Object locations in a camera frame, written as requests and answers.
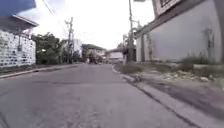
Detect utility pole with crossarms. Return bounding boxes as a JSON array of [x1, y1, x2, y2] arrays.
[[64, 17, 76, 64]]

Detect tall utility pole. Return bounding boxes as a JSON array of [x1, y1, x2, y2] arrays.
[[127, 0, 135, 63]]

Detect green trees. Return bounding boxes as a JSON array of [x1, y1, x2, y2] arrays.
[[31, 32, 73, 66]]

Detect weedy dirt verge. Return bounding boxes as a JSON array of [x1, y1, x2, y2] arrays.
[[113, 55, 224, 121]]

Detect grey concrete road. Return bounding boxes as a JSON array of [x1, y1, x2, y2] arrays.
[[0, 63, 201, 128]]

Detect distant buildings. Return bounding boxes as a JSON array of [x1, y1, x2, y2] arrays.
[[73, 38, 125, 65]]

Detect concrete kerb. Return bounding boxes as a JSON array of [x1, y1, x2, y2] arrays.
[[111, 64, 224, 128]]

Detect raised kerb strip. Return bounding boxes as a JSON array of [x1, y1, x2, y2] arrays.
[[0, 63, 81, 80]]

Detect white block wall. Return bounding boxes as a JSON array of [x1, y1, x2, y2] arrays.
[[0, 29, 37, 69]]

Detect grey walled building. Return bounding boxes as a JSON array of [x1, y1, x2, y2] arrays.
[[134, 0, 224, 64]]

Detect building with blue roof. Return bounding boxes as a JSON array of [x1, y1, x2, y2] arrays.
[[0, 0, 40, 34]]

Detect overhead wires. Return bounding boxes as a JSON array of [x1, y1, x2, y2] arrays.
[[41, 0, 69, 33]]

